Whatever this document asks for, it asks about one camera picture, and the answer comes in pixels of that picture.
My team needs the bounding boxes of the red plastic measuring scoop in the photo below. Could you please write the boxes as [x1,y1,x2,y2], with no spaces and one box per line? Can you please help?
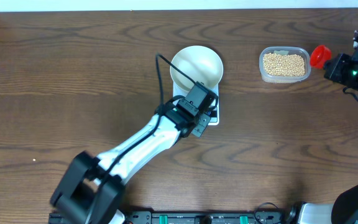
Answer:
[310,45,332,69]

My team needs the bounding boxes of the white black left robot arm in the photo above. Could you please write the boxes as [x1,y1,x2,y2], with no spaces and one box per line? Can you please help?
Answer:
[50,97,213,223]

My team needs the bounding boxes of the white digital kitchen scale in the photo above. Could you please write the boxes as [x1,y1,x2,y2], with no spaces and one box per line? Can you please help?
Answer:
[173,83,220,126]

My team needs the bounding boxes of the white round bowl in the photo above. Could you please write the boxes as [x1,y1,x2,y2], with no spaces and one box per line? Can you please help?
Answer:
[171,45,224,89]

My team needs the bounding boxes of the clear plastic food container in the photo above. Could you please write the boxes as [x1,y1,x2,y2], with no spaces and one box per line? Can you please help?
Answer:
[259,46,311,83]

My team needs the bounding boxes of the pile of soybeans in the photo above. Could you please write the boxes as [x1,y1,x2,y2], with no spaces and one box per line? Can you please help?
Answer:
[262,53,306,77]

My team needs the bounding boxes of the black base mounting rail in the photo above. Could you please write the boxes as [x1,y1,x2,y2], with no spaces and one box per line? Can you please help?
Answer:
[124,211,284,224]

